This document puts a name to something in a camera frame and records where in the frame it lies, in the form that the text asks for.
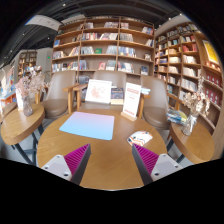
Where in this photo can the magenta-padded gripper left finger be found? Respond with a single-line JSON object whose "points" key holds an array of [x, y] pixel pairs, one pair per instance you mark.
{"points": [[75, 161]]}

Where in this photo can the glass vase with dried flowers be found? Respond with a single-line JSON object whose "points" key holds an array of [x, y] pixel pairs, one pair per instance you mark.
{"points": [[189, 125], [27, 108]]}

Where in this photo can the dark cover book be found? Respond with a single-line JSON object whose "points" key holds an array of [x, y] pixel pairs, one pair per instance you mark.
{"points": [[117, 95]]}

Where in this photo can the distant wooden bookshelf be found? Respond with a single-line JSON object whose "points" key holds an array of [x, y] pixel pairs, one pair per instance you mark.
{"points": [[27, 61]]}

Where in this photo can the white sign on wooden base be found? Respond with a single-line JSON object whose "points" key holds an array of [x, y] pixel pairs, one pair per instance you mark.
{"points": [[131, 100]]}

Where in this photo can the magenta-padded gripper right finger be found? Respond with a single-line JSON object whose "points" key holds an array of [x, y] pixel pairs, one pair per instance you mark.
{"points": [[148, 161]]}

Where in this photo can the stack of colourful books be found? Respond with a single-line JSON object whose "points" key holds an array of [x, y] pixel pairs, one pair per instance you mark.
{"points": [[176, 116]]}

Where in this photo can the tall wooden bookshelf with books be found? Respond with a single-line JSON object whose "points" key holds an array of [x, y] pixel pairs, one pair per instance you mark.
{"points": [[186, 63]]}

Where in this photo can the white ceiling panel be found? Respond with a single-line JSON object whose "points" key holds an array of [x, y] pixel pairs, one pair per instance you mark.
{"points": [[43, 22]]}

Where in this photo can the white orange patterned computer mouse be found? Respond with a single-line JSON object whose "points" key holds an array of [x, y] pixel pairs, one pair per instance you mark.
{"points": [[139, 137]]}

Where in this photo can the stack of light blue books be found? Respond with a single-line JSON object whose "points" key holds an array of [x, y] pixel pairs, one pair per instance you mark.
{"points": [[145, 91]]}

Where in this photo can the small white card sign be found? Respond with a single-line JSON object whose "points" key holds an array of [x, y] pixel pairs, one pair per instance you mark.
{"points": [[19, 101]]}

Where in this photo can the round wooden side table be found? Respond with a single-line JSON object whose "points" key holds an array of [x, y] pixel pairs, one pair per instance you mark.
{"points": [[193, 143], [6, 110], [20, 126]]}

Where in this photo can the brown leather wooden armchair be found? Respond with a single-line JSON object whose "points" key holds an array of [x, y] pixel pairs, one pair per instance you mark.
{"points": [[56, 103], [110, 76], [156, 113]]}

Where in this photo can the white framed floral picture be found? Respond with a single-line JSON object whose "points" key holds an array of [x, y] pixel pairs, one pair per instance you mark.
{"points": [[98, 91]]}

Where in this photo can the blue pink gradient mouse pad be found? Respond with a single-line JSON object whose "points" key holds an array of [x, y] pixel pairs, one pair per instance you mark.
{"points": [[88, 125]]}

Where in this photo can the wide wooden bookshelf with books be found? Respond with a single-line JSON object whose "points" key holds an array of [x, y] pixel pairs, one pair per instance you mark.
{"points": [[103, 46]]}

